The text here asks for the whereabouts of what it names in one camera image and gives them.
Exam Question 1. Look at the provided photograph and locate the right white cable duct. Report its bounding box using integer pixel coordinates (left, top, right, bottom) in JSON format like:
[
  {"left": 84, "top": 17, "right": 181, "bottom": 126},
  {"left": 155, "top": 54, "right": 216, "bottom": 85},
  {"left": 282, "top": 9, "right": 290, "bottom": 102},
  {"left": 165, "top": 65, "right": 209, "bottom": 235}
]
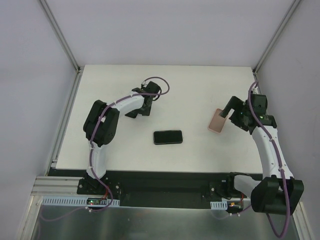
[{"left": 210, "top": 199, "right": 228, "bottom": 211}]

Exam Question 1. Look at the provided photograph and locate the left aluminium frame post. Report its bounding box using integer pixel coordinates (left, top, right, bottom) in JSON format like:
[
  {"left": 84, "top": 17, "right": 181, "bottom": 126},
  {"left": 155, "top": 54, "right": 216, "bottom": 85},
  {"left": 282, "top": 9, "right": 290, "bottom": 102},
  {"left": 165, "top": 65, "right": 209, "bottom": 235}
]
[{"left": 38, "top": 0, "right": 81, "bottom": 74}]

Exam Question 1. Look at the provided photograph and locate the aluminium frame post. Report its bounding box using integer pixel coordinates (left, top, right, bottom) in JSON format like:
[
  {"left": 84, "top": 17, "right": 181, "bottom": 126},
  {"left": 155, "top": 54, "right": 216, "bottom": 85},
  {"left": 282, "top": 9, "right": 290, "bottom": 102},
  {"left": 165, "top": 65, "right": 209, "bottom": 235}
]
[
  {"left": 38, "top": 0, "right": 81, "bottom": 74},
  {"left": 252, "top": 0, "right": 303, "bottom": 76}
]

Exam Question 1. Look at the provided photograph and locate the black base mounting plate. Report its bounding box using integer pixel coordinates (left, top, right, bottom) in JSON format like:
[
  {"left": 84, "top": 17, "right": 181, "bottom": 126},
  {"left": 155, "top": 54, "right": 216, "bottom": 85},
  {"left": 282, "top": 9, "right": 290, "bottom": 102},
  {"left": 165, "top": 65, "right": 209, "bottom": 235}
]
[{"left": 46, "top": 167, "right": 286, "bottom": 208}]

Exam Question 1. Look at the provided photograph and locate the pink phone case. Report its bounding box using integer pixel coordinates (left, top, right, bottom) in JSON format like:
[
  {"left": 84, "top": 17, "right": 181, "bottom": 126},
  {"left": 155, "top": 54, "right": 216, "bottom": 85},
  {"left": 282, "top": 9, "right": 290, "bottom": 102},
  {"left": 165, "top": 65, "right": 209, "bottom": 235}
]
[{"left": 207, "top": 108, "right": 228, "bottom": 134}]

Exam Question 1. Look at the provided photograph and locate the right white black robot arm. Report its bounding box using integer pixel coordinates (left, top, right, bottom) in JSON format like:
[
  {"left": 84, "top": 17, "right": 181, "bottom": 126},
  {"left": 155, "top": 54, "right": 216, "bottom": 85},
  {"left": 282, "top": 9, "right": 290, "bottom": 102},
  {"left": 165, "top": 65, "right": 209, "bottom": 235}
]
[{"left": 219, "top": 93, "right": 304, "bottom": 215}]

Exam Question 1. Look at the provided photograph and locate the white cable duct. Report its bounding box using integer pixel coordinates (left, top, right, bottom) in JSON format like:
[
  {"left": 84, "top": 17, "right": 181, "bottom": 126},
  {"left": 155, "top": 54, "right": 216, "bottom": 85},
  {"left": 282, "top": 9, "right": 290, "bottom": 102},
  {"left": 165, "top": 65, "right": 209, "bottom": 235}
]
[
  {"left": 210, "top": 199, "right": 228, "bottom": 211},
  {"left": 42, "top": 196, "right": 120, "bottom": 208}
]

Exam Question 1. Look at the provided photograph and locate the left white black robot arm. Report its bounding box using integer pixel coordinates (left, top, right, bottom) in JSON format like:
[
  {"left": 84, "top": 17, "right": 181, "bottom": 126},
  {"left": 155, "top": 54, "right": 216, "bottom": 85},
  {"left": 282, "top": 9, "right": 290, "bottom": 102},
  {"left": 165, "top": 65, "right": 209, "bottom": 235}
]
[{"left": 77, "top": 81, "right": 162, "bottom": 195}]

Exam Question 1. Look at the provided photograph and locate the left white cable duct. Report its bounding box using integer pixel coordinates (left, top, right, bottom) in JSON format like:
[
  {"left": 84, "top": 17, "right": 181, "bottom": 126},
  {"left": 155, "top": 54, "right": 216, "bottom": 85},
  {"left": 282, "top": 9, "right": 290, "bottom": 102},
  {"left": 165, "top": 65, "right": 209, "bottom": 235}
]
[{"left": 42, "top": 196, "right": 120, "bottom": 208}]

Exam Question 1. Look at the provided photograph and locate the right aluminium frame post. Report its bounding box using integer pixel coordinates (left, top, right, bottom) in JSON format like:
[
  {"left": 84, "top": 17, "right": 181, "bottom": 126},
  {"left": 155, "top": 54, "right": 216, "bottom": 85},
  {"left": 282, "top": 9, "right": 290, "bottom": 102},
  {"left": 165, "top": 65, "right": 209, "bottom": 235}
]
[{"left": 252, "top": 0, "right": 303, "bottom": 76}]

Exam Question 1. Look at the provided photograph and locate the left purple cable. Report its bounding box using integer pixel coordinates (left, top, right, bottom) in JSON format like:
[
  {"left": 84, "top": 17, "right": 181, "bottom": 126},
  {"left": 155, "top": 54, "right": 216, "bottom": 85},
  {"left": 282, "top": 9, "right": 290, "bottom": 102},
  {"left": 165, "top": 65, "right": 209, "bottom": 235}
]
[{"left": 39, "top": 75, "right": 171, "bottom": 222}]

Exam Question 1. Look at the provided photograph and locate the aluminium frame front rail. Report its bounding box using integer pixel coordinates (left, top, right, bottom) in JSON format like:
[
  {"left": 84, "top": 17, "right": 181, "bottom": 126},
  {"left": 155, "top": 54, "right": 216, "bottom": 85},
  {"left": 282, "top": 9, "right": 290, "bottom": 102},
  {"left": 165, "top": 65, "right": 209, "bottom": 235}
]
[{"left": 31, "top": 175, "right": 302, "bottom": 202}]

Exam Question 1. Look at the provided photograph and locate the black phone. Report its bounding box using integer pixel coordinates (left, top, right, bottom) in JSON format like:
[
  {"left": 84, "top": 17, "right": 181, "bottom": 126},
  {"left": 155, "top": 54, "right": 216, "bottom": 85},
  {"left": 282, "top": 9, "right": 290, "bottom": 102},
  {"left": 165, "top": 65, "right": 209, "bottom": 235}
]
[{"left": 153, "top": 130, "right": 183, "bottom": 145}]

